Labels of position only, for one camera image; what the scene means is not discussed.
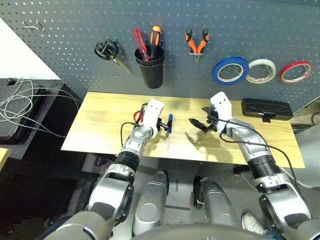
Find blue trouser leg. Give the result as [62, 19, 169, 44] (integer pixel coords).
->
[264, 231, 285, 240]

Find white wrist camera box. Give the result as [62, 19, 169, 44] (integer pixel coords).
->
[209, 91, 235, 133]
[141, 98, 165, 138]

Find red tape roll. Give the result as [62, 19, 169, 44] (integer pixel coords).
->
[278, 59, 314, 85]

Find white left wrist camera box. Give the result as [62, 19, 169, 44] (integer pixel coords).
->
[141, 98, 165, 138]

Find black handled scissors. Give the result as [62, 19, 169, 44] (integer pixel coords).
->
[93, 37, 135, 76]

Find grey robot torso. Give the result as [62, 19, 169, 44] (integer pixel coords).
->
[134, 223, 271, 240]

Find silver robot leg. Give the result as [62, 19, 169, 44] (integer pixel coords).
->
[192, 176, 241, 227]
[131, 171, 170, 236]

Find silver left robot leg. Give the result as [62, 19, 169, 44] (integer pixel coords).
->
[131, 171, 170, 236]

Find long black floor tape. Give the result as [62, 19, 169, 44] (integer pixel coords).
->
[165, 204, 191, 211]

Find black tool case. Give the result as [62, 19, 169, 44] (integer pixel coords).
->
[241, 98, 294, 123]

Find white tape roll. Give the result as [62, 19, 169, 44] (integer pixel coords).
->
[245, 58, 277, 84]

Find white cable tangle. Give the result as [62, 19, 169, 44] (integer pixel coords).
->
[0, 77, 82, 140]

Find silver right robot leg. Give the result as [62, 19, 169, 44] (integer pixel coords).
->
[192, 176, 241, 227]

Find grey pegboard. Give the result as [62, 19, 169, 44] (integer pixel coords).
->
[0, 0, 320, 113]

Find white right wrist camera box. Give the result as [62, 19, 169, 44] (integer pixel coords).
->
[209, 91, 235, 133]

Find orange black pliers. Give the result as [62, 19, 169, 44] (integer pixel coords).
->
[185, 27, 210, 63]

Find black ribbed case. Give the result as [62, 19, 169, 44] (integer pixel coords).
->
[0, 78, 36, 145]

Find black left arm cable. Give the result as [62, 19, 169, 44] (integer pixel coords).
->
[120, 102, 148, 148]

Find red handled screwdriver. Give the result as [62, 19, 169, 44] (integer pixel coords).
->
[131, 28, 151, 62]

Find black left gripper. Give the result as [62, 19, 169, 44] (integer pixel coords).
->
[156, 117, 173, 133]

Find black side table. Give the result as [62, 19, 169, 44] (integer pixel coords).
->
[0, 78, 86, 161]

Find blue tape roll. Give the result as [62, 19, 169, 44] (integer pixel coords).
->
[211, 56, 250, 86]

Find blue handled screwdriver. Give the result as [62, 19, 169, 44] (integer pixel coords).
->
[166, 113, 174, 151]

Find light wooden board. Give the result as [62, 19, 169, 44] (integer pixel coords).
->
[0, 147, 13, 172]

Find orange black screwdriver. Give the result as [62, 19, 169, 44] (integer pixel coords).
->
[149, 25, 162, 60]

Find black plastic cup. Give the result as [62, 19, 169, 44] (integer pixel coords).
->
[134, 44, 165, 90]

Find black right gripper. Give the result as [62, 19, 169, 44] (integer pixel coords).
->
[188, 105, 222, 134]

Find white shoe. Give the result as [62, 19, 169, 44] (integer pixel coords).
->
[241, 212, 269, 236]

